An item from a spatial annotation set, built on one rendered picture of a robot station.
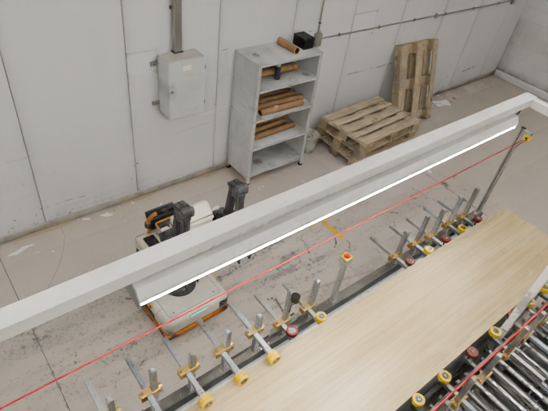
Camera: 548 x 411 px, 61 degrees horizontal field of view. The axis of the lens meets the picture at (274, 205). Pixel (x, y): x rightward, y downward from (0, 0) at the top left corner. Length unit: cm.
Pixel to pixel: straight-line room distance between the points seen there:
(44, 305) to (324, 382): 206
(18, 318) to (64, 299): 12
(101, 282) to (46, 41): 312
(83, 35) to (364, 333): 327
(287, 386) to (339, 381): 34
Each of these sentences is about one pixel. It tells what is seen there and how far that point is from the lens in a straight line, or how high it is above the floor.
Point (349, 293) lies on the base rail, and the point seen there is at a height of 70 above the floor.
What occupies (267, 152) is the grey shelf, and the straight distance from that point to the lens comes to 615.
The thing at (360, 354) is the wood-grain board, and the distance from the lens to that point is 332.
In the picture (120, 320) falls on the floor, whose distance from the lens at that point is 446.
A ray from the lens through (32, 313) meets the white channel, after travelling 148.
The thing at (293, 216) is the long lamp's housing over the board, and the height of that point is 238.
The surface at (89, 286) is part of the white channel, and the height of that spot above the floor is 246.
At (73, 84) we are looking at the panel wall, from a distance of 460.
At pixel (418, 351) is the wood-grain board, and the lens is 349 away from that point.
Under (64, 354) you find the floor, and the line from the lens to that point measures 436.
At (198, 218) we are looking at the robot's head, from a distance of 334.
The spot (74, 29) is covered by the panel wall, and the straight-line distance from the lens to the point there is 443.
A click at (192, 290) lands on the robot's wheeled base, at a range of 424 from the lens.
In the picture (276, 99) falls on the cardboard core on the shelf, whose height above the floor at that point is 95.
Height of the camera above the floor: 361
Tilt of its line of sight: 41 degrees down
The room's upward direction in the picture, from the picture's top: 9 degrees clockwise
